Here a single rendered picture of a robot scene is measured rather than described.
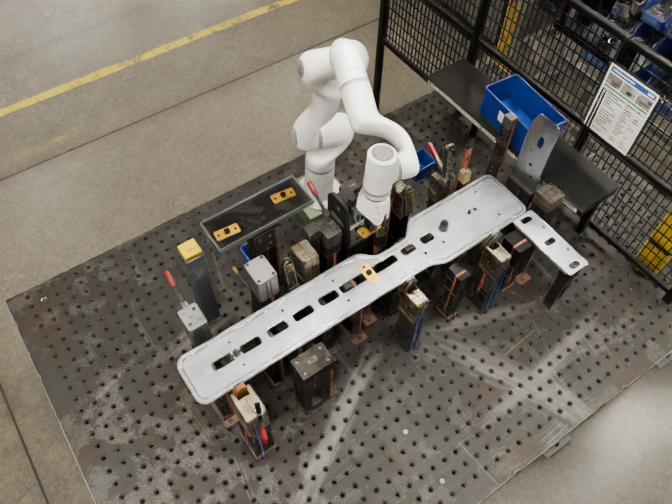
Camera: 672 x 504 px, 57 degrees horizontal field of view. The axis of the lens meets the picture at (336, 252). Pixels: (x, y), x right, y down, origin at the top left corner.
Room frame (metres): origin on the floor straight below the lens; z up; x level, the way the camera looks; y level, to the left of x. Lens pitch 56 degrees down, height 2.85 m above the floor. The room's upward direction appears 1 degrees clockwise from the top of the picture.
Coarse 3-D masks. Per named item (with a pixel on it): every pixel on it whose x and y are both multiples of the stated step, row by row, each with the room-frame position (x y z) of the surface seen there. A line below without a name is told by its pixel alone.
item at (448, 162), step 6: (444, 144) 1.57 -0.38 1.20; (450, 144) 1.56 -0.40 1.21; (444, 150) 1.55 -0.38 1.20; (450, 150) 1.54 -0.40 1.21; (456, 150) 1.53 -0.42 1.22; (444, 156) 1.54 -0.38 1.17; (450, 156) 1.55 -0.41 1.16; (456, 156) 1.52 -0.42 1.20; (444, 162) 1.54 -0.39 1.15; (450, 162) 1.55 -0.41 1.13; (444, 168) 1.53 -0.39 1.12; (450, 168) 1.54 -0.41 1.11; (444, 174) 1.52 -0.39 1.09; (450, 174) 1.54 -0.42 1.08; (450, 180) 1.53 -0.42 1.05
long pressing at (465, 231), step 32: (480, 192) 1.52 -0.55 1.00; (416, 224) 1.36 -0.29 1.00; (480, 224) 1.37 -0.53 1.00; (352, 256) 1.21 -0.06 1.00; (384, 256) 1.22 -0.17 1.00; (416, 256) 1.22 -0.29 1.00; (448, 256) 1.22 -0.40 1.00; (320, 288) 1.08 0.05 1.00; (352, 288) 1.08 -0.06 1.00; (384, 288) 1.09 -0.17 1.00; (256, 320) 0.95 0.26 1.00; (288, 320) 0.95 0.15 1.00; (320, 320) 0.96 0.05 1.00; (192, 352) 0.83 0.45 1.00; (224, 352) 0.83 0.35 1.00; (256, 352) 0.84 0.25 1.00; (288, 352) 0.84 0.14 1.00; (192, 384) 0.72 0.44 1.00; (224, 384) 0.73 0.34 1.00
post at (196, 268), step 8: (200, 256) 1.11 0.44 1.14; (184, 264) 1.09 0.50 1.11; (192, 264) 1.09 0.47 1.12; (200, 264) 1.10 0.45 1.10; (192, 272) 1.08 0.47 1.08; (200, 272) 1.10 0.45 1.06; (208, 272) 1.11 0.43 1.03; (192, 280) 1.08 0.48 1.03; (200, 280) 1.10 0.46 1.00; (208, 280) 1.11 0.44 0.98; (192, 288) 1.12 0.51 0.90; (200, 288) 1.09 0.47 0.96; (208, 288) 1.11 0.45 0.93; (200, 296) 1.09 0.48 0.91; (208, 296) 1.10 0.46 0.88; (200, 304) 1.09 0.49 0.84; (208, 304) 1.10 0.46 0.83; (216, 304) 1.12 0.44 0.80; (208, 312) 1.09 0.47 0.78; (216, 312) 1.11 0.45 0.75; (208, 320) 1.09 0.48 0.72; (216, 320) 1.10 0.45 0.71
